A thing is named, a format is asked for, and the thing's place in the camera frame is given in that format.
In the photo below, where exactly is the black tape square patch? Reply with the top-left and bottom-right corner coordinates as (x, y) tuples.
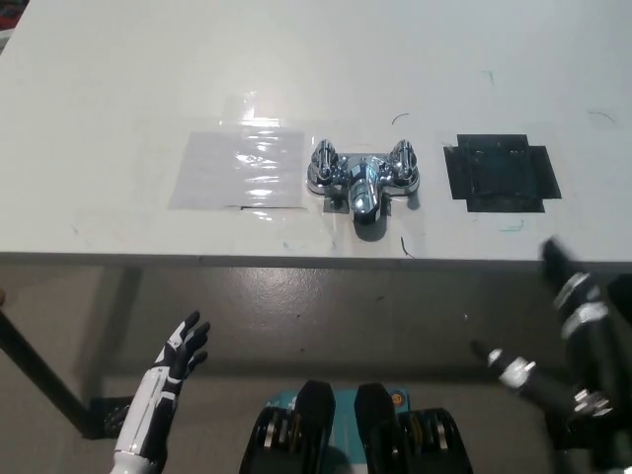
(442, 133), (563, 214)

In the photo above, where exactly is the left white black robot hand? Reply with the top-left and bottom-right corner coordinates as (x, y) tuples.
(113, 310), (211, 468)

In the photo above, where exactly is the black table leg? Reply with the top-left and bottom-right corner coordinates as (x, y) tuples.
(0, 304), (100, 438)

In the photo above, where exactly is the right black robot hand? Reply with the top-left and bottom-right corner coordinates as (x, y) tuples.
(470, 236), (632, 474)

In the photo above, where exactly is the chrome two-handle faucet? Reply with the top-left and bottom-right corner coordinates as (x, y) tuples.
(305, 138), (424, 230)

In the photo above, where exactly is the clear plastic sheet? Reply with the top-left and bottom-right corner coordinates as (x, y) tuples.
(167, 129), (309, 213)

